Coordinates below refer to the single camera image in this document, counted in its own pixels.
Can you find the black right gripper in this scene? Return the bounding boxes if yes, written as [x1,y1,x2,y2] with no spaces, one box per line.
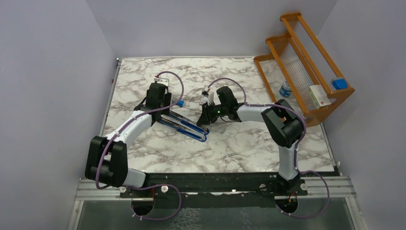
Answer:
[196,101,228,126]

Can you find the blue black stapler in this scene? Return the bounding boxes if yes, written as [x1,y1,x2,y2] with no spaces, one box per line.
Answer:
[169,110,210,135]

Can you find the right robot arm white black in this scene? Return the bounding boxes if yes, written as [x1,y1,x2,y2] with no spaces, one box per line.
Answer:
[197,86,305,195]

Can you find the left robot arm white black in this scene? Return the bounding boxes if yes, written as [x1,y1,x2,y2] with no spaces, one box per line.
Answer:
[85,83,171,197]

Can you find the grey blue small cylinder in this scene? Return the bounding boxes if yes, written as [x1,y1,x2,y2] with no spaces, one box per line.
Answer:
[176,100,184,107]

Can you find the blue lidded small jar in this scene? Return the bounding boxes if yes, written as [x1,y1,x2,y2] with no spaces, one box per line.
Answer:
[279,80,292,98]

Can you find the orange wooden tiered rack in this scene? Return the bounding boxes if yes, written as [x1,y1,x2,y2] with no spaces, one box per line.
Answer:
[254,11,355,127]

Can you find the white red carton box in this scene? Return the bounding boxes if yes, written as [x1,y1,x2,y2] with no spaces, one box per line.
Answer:
[308,85,331,109]

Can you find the blue block on rack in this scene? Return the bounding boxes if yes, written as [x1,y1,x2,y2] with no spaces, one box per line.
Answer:
[331,78,348,90]

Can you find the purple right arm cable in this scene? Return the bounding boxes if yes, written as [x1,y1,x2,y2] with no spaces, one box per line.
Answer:
[203,78,330,219]

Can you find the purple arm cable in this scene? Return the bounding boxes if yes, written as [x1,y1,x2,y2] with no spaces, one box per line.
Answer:
[95,71,185,222]
[203,78,330,219]

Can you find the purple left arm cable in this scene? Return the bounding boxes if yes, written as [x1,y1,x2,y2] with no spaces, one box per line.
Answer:
[95,71,185,222]

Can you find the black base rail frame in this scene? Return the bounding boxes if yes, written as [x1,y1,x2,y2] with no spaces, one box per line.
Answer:
[76,172,356,210]

